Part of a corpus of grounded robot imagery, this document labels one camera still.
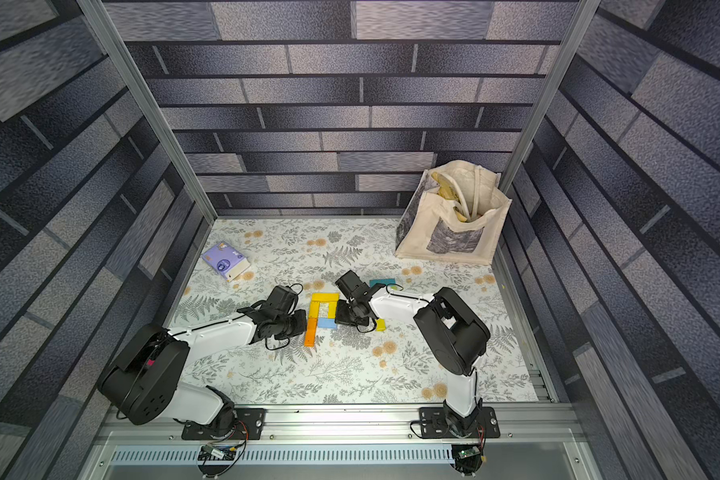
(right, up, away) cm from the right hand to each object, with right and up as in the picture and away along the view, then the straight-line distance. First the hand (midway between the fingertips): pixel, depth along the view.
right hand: (338, 317), depth 92 cm
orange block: (-8, -2, -3) cm, 9 cm away
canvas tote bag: (+35, +32, -7) cm, 47 cm away
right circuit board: (+36, -29, -19) cm, 50 cm away
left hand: (-8, -1, -2) cm, 9 cm away
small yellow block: (-2, +2, +2) cm, 3 cm away
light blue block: (-4, -2, 0) cm, 4 cm away
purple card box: (-39, +17, +8) cm, 44 cm away
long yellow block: (-5, +6, +5) cm, 9 cm away
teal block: (+15, +10, +10) cm, 21 cm away
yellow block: (-8, +2, +2) cm, 9 cm away
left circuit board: (-30, -28, -21) cm, 46 cm away
